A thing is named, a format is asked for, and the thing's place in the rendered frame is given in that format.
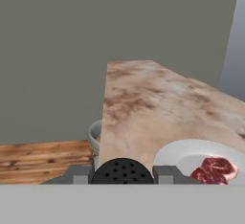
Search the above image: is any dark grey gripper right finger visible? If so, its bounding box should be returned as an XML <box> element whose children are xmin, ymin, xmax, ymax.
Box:
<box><xmin>152</xmin><ymin>165</ymin><xmax>205</xmax><ymax>185</ymax></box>

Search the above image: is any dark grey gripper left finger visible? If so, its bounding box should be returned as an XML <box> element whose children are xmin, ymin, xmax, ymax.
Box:
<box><xmin>41</xmin><ymin>165</ymin><xmax>95</xmax><ymax>185</ymax></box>

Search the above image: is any black shaker with holed top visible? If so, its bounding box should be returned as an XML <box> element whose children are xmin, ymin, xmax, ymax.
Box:
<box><xmin>90</xmin><ymin>157</ymin><xmax>156</xmax><ymax>185</ymax></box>

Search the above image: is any white plate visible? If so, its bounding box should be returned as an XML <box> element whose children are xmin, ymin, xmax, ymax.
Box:
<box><xmin>153</xmin><ymin>138</ymin><xmax>245</xmax><ymax>185</ymax></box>

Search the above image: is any raw red steak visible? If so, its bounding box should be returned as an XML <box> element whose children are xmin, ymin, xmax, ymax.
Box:
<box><xmin>189</xmin><ymin>156</ymin><xmax>239</xmax><ymax>185</ymax></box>

